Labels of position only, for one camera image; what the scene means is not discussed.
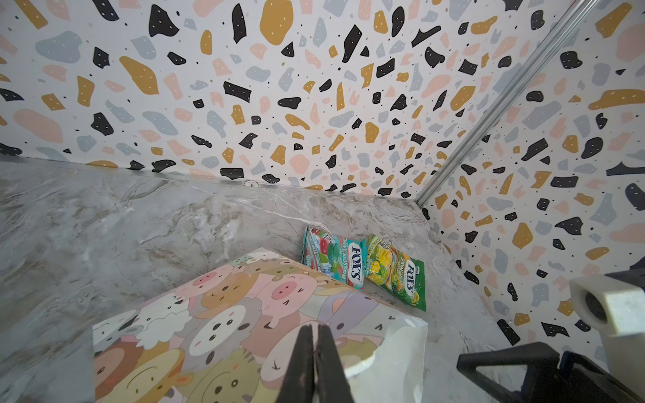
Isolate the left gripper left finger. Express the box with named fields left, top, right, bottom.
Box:
left=275, top=325, right=315, bottom=403

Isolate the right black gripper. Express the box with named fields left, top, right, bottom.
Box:
left=456, top=256, right=645, bottom=403

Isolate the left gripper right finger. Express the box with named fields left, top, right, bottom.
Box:
left=315, top=325, right=354, bottom=403

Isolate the white paper gift bag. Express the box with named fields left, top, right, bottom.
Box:
left=92, top=249, right=428, bottom=402

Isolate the red green Fox's candy bag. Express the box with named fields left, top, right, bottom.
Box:
left=301, top=226, right=366, bottom=290

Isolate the yellow green Fox's candy bag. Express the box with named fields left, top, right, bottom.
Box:
left=361, top=234, right=427, bottom=312

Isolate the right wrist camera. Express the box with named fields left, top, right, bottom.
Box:
left=569, top=269, right=644, bottom=398

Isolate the right corner aluminium post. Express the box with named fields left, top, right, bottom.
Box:
left=415, top=0, right=599, bottom=208

